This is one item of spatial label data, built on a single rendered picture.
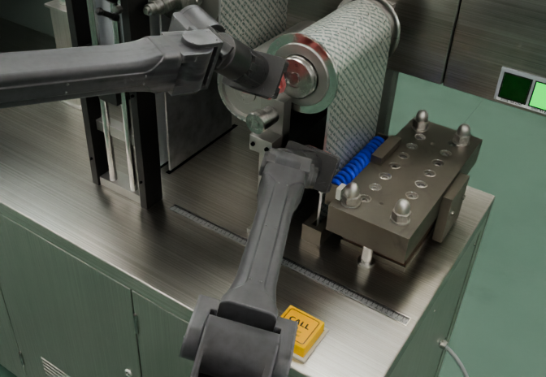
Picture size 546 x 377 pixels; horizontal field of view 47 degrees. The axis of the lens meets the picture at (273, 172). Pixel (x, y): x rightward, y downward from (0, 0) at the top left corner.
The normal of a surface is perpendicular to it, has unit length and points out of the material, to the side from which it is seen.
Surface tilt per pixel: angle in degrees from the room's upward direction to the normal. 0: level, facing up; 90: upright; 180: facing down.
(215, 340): 27
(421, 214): 0
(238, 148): 0
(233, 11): 92
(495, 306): 0
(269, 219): 12
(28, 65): 20
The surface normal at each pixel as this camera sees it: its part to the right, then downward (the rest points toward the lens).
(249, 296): 0.23, -0.83
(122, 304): -0.55, 0.47
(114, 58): 0.36, -0.70
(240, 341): 0.15, -0.55
